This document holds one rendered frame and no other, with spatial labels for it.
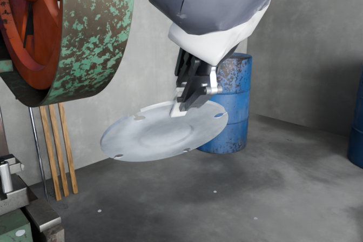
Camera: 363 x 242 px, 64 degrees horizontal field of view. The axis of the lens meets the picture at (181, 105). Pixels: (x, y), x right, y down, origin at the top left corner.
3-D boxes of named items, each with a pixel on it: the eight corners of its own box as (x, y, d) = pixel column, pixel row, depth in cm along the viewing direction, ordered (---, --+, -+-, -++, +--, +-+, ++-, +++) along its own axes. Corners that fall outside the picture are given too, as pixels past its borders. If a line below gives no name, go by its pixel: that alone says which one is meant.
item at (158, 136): (239, 132, 75) (238, 129, 76) (207, 83, 50) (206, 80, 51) (141, 169, 81) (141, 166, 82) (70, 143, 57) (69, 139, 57)
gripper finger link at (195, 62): (217, 52, 43) (220, 60, 42) (196, 96, 52) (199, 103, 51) (193, 53, 42) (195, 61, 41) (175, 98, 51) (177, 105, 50)
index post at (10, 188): (14, 190, 87) (8, 161, 84) (2, 194, 85) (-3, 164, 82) (11, 186, 89) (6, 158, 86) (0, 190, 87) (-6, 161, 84)
